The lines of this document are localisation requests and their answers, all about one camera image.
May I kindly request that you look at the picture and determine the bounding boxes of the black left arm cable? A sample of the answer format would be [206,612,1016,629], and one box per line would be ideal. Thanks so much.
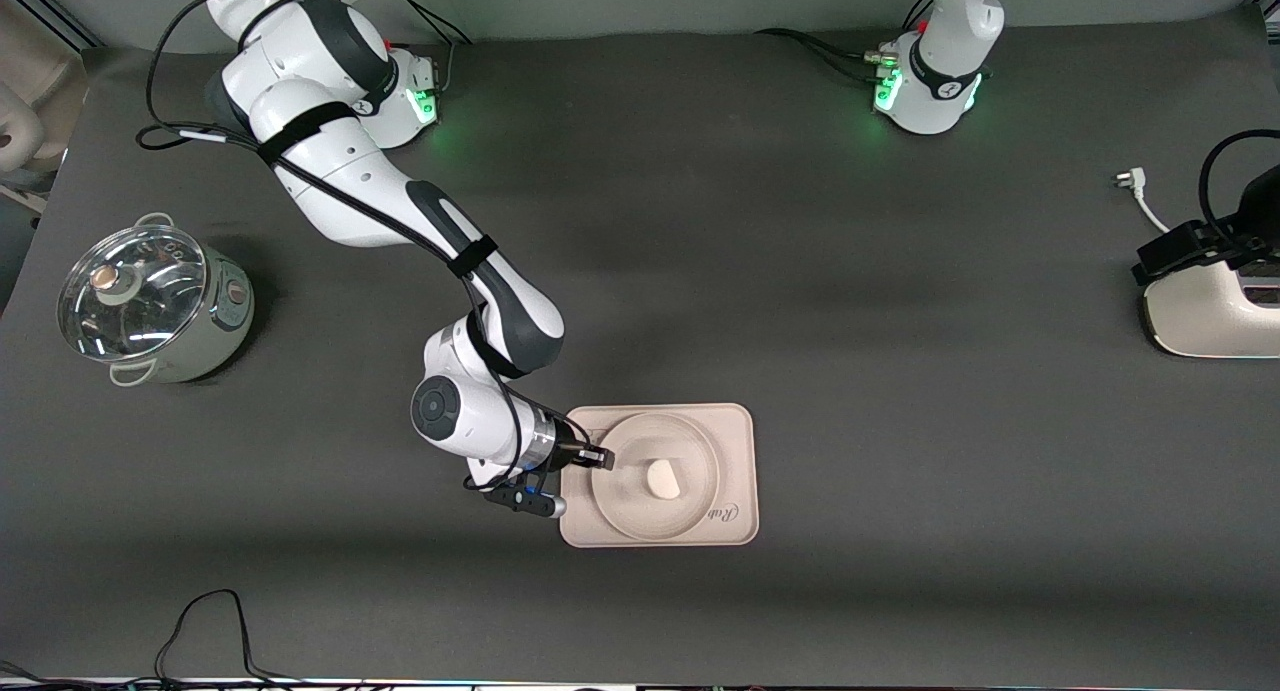
[1198,128,1280,244]

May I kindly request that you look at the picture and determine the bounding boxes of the beige rectangular rabbit tray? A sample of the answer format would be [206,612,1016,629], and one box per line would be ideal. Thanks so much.
[559,403,760,549]

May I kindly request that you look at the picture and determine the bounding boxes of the steel pot with glass lid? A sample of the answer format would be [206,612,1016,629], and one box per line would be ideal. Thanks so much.
[57,212,256,387]

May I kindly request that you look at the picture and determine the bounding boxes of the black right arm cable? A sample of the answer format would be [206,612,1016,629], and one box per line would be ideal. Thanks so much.
[136,0,591,494]

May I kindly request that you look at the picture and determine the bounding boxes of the round beige plate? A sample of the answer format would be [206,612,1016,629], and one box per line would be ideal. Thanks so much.
[590,412,721,543]

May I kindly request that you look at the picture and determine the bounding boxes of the thin black looped cable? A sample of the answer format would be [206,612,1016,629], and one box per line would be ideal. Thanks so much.
[154,589,301,685]

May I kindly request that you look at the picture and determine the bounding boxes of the black left arm base cables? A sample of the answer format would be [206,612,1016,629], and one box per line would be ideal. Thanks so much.
[755,0,936,87]

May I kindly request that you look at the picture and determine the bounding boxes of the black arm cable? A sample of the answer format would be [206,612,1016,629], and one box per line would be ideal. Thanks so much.
[1198,128,1280,244]
[136,0,591,494]

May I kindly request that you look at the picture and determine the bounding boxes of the white toaster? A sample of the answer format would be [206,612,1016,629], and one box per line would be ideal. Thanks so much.
[1140,261,1280,359]

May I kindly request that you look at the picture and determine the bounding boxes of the white toaster power cord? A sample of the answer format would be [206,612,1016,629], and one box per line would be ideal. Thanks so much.
[1114,168,1173,235]

